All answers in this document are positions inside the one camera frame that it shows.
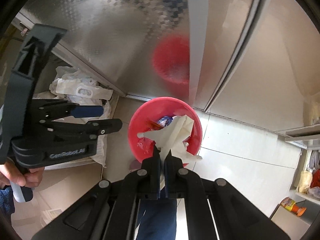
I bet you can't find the white plastic glove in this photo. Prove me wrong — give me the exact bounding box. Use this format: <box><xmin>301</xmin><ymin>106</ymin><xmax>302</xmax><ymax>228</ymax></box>
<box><xmin>137</xmin><ymin>115</ymin><xmax>202</xmax><ymax>163</ymax></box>

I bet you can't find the orange plastic cup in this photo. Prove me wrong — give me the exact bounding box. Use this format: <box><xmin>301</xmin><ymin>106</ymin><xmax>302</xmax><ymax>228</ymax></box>
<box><xmin>280</xmin><ymin>197</ymin><xmax>306</xmax><ymax>217</ymax></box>

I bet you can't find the red plastic trash bin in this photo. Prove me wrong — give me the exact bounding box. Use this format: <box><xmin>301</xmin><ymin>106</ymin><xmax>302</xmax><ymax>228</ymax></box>
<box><xmin>128</xmin><ymin>97</ymin><xmax>202</xmax><ymax>164</ymax></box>

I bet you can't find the person left hand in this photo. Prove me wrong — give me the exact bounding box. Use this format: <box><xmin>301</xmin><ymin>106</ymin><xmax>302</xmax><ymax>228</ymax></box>
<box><xmin>0</xmin><ymin>160</ymin><xmax>44</xmax><ymax>190</ymax></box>

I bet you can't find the white plastic bags pile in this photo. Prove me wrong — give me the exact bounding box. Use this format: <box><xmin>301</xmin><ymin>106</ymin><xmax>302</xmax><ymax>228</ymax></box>
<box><xmin>32</xmin><ymin>65</ymin><xmax>113</xmax><ymax>168</ymax></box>

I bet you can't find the red sauce packet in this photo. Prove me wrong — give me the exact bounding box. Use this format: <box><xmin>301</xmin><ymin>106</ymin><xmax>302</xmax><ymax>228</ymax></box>
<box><xmin>146</xmin><ymin>120</ymin><xmax>164</xmax><ymax>131</ymax></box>

